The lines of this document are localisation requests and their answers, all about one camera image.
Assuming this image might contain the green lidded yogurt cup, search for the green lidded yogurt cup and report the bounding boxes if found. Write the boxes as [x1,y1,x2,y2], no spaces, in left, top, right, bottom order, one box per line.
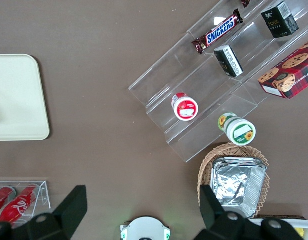
[217,112,257,147]

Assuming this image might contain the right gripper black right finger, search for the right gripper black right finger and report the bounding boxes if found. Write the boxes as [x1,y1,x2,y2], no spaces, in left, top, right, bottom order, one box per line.
[193,184,260,240]

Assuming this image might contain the clear acrylic bottle rack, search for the clear acrylic bottle rack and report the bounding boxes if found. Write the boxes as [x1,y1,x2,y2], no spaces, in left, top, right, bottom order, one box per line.
[0,180,52,225]

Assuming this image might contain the red plaid cookie box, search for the red plaid cookie box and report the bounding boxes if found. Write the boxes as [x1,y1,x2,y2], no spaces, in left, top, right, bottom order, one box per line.
[258,37,308,100]

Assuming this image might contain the light tan wicker basket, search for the light tan wicker basket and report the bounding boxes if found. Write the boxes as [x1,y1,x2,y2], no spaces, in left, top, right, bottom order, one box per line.
[197,142,270,219]

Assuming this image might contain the red lidded yogurt cup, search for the red lidded yogurt cup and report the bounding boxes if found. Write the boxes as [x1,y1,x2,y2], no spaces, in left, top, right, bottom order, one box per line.
[171,92,199,122]

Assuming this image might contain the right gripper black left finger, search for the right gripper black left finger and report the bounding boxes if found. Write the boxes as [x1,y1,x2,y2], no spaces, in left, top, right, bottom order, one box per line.
[12,185,88,240]

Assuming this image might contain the yellow snack packet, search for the yellow snack packet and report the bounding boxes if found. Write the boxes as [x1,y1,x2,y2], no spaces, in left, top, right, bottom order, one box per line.
[292,226,306,238]

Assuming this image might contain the clear acrylic stepped stand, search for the clear acrylic stepped stand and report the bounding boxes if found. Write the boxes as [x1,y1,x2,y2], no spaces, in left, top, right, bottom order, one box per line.
[128,0,308,164]

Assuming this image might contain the red cola bottle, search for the red cola bottle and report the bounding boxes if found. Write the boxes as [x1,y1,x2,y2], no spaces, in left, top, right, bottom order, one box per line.
[0,184,41,225]
[0,186,17,216]

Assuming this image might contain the beige plastic tray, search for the beige plastic tray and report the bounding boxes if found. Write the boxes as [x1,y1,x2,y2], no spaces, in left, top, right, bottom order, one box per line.
[0,53,50,142]

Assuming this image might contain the small black carton box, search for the small black carton box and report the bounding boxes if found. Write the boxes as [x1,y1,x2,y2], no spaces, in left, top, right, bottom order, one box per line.
[260,0,299,39]
[213,44,244,79]

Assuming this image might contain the aluminium foil container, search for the aluminium foil container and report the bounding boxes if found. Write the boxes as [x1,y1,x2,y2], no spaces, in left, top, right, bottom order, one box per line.
[210,156,268,219]

